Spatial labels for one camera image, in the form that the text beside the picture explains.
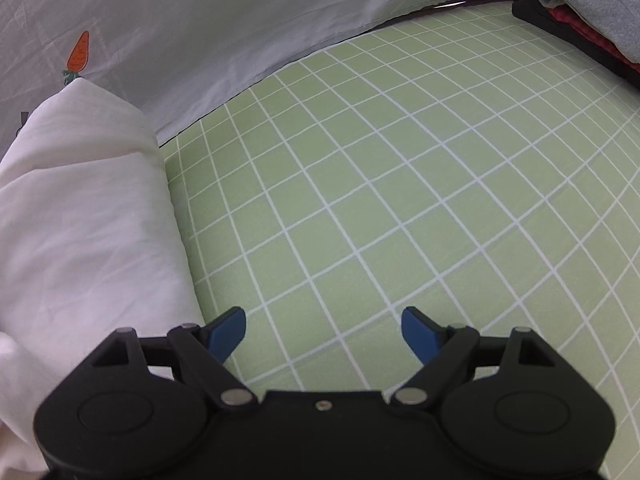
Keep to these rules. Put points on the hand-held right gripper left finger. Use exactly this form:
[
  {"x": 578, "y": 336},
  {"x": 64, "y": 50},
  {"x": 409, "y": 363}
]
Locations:
[{"x": 229, "y": 330}]

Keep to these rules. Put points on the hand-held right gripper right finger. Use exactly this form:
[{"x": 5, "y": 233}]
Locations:
[{"x": 419, "y": 330}]

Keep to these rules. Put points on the white pants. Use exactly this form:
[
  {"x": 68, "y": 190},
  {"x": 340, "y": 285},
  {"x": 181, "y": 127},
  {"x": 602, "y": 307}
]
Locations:
[{"x": 75, "y": 235}]

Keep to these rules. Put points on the green checked bed sheet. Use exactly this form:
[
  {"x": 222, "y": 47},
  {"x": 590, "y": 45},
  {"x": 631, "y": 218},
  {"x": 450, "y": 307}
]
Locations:
[{"x": 400, "y": 185}]

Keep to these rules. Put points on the grey carrot print sheet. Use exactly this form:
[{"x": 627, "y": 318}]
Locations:
[{"x": 225, "y": 20}]

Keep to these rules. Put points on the black folded garment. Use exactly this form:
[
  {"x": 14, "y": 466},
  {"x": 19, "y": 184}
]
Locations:
[{"x": 535, "y": 10}]

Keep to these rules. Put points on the red folded garment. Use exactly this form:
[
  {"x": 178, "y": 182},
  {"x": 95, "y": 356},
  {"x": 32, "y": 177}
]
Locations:
[{"x": 575, "y": 22}]

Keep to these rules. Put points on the grey folded garment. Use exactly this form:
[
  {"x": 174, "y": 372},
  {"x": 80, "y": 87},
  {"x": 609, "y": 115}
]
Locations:
[{"x": 590, "y": 0}]

